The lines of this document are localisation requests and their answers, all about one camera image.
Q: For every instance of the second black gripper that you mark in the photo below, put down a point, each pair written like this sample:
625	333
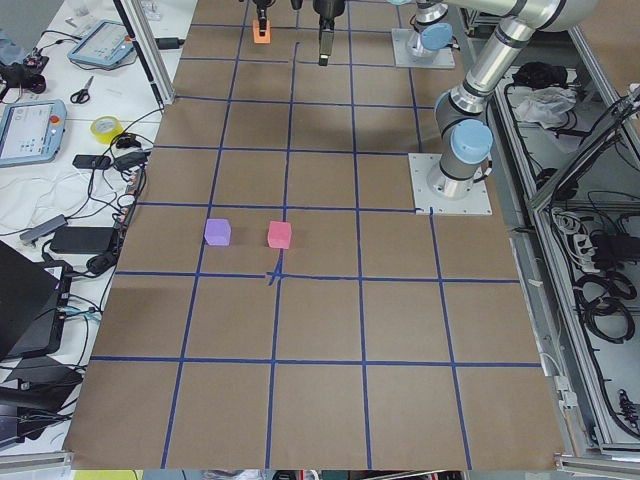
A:
261	11

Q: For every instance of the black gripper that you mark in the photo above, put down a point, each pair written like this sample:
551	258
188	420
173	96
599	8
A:
325	9

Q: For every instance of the orange foam cube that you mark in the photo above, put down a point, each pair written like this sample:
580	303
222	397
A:
261	40

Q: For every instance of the black power adapter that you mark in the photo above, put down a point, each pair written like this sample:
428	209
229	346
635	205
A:
169	43

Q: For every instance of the upper teach pendant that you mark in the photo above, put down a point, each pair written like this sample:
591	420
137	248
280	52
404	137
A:
106	46

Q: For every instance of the teach pendant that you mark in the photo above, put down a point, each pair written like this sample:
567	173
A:
106	46
32	132

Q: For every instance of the yellow tape roll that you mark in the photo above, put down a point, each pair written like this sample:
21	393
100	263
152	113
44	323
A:
106	128

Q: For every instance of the pink foam cube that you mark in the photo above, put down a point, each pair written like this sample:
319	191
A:
279	235

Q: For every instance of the purple foam cube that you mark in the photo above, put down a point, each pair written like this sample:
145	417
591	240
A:
217	232

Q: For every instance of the black remote device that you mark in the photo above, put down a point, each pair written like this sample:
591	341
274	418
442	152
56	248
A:
91	162

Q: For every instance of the white cloth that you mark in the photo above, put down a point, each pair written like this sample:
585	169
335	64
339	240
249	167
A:
547	107

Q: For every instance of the lower teach pendant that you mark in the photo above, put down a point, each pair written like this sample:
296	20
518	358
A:
32	132

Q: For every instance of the black power brick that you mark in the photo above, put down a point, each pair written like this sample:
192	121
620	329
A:
82	240

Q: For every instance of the black laptop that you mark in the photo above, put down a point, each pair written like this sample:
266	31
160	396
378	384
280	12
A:
33	295

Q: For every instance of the aluminium frame post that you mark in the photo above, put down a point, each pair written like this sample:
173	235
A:
139	31

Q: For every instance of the black handled scissors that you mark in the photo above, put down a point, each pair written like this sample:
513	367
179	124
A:
82	95

